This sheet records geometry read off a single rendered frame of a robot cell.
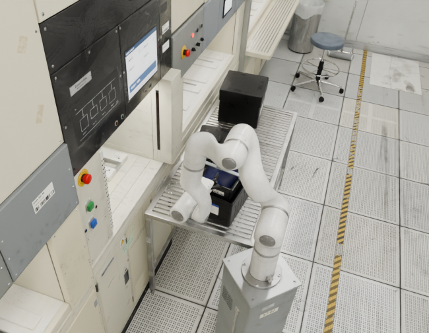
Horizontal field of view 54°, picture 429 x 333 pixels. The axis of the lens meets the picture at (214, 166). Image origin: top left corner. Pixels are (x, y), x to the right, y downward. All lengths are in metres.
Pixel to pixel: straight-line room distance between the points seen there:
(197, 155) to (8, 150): 0.68
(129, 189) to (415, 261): 2.16
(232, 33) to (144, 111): 1.46
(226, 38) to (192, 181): 1.99
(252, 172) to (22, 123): 0.81
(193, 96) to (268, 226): 1.50
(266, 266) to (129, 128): 1.05
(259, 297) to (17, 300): 1.02
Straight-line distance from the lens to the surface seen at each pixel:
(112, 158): 2.39
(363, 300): 3.07
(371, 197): 3.77
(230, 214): 2.14
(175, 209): 1.82
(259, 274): 1.98
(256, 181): 1.60
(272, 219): 1.70
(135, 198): 2.19
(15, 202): 1.31
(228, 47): 3.53
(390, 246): 3.45
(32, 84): 1.26
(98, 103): 1.57
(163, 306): 2.81
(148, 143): 2.35
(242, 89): 2.80
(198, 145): 1.57
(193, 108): 2.82
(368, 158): 4.18
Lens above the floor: 2.43
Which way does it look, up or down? 41 degrees down
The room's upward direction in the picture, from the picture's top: 5 degrees clockwise
